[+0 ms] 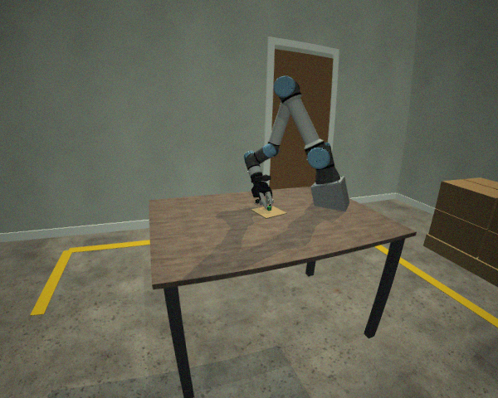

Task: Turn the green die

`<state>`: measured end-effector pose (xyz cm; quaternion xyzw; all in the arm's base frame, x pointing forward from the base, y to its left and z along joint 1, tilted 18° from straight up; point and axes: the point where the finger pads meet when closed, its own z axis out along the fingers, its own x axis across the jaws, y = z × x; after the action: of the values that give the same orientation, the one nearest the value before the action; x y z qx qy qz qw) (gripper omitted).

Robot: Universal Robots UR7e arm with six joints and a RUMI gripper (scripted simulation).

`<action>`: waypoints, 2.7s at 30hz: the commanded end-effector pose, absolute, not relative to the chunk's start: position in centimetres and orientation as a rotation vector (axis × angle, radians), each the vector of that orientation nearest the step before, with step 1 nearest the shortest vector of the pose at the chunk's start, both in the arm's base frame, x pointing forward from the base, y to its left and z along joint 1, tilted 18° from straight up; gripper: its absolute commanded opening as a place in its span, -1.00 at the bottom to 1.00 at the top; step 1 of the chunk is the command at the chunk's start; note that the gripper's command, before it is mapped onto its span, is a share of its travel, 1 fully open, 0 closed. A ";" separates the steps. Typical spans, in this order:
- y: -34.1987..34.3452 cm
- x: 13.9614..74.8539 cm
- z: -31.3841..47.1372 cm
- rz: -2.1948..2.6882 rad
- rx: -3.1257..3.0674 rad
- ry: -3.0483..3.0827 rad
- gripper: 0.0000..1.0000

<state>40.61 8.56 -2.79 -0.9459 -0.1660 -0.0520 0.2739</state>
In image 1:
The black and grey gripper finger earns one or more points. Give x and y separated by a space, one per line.
261 197
269 197

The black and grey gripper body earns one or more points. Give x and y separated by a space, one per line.
261 186

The tan mat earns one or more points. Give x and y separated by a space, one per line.
262 211

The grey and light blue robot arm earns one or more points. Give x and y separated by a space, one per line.
318 154

